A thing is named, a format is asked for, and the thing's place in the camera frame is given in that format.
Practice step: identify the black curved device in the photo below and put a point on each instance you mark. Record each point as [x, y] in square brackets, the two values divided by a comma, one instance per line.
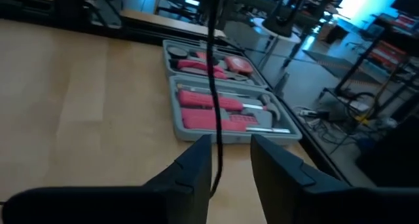
[281, 21]

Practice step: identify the red tape measure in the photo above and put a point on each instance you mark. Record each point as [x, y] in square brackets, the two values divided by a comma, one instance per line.
[239, 65]

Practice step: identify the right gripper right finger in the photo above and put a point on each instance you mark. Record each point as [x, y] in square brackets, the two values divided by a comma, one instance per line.
[281, 191]

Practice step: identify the white floor lamp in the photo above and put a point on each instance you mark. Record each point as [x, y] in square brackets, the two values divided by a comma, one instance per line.
[296, 39]

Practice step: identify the white power strip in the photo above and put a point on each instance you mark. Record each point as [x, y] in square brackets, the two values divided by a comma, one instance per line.
[307, 112]

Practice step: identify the black tape roll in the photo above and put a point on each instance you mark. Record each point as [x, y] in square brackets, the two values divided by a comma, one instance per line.
[177, 52]

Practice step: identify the black box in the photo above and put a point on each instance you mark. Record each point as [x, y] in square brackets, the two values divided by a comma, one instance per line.
[389, 158]

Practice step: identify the steel hammer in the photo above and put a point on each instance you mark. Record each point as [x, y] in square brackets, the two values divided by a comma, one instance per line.
[273, 107]

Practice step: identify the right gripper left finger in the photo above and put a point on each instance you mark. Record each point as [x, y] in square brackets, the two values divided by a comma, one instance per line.
[193, 184]

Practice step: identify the red storage bin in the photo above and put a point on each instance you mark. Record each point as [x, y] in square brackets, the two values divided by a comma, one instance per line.
[389, 53]

